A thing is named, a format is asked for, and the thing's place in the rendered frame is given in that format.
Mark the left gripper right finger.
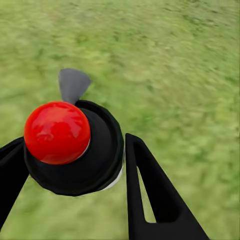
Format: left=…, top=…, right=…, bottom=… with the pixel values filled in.
left=125, top=133, right=210, bottom=240

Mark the pesticide atomizer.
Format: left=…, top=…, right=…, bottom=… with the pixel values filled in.
left=23, top=68, right=126, bottom=197

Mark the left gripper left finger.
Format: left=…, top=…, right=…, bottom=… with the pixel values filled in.
left=0, top=136, right=30, bottom=231

